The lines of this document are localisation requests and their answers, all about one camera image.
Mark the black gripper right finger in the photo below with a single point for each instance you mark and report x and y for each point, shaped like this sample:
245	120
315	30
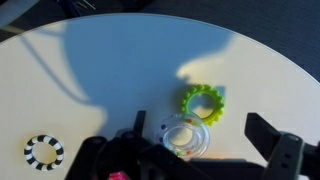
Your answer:
283	153

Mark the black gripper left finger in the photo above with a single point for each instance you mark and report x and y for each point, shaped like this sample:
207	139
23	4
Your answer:
100	156

